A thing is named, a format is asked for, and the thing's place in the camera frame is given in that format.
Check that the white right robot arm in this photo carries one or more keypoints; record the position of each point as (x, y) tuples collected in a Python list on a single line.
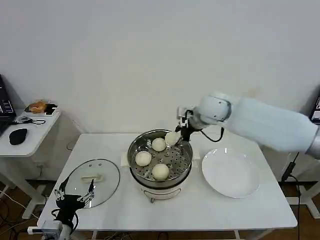
[(262, 122)]

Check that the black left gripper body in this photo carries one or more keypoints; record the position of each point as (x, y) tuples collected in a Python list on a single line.
[(68, 206)]

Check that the bagged brown bread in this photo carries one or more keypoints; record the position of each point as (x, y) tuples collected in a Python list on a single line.
[(37, 106)]

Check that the white side table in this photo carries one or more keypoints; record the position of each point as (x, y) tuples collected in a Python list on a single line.
[(37, 135)]

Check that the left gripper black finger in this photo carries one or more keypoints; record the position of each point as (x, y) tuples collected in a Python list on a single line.
[(60, 191), (89, 193)]

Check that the white round plate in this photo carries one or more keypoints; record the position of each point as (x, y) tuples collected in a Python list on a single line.
[(230, 172)]

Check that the black laptop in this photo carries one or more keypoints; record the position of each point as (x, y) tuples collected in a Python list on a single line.
[(6, 100)]

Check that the steel steamer basket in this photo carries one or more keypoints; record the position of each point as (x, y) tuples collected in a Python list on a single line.
[(180, 160)]

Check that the white electric cooker pot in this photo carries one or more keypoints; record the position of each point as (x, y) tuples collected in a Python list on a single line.
[(162, 191)]

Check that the white desk frame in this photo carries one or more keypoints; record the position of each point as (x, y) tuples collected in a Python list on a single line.
[(308, 190)]

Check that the white steamed bun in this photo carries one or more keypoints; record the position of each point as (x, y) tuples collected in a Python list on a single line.
[(158, 144), (143, 158), (160, 171), (171, 138)]

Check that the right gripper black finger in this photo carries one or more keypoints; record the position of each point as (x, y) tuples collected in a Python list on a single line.
[(183, 143), (180, 125)]

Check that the black computer mouse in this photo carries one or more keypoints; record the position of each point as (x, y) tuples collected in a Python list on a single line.
[(18, 136)]

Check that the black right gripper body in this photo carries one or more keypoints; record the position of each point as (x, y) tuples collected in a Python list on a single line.
[(188, 132)]

